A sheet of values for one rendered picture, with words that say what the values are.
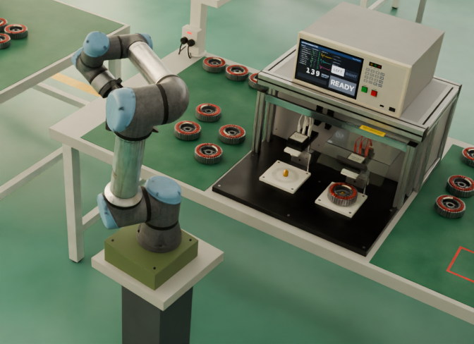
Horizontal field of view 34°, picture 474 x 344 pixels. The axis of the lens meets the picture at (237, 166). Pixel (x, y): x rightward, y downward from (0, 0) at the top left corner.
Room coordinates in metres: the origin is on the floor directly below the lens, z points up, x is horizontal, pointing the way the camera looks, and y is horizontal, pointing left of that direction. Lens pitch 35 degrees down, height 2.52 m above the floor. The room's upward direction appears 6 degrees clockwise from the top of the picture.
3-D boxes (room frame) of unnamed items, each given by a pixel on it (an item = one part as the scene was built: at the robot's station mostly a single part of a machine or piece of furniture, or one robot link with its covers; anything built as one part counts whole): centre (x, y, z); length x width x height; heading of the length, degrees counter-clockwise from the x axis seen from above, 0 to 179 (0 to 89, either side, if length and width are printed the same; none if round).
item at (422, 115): (2.68, -0.45, 1.09); 0.68 x 0.44 x 0.05; 62
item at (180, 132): (2.73, 0.22, 0.77); 0.11 x 0.11 x 0.04
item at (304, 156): (2.58, -0.26, 0.80); 0.07 x 0.05 x 0.06; 62
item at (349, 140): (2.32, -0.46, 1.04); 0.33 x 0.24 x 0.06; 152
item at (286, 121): (2.62, -0.42, 0.92); 0.66 x 0.01 x 0.30; 62
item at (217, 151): (2.58, 0.12, 0.77); 0.11 x 0.11 x 0.04
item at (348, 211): (2.34, -0.41, 0.78); 0.15 x 0.15 x 0.01; 62
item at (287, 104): (2.49, -0.35, 1.03); 0.62 x 0.01 x 0.03; 62
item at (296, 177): (2.46, -0.19, 0.78); 0.15 x 0.15 x 0.01; 62
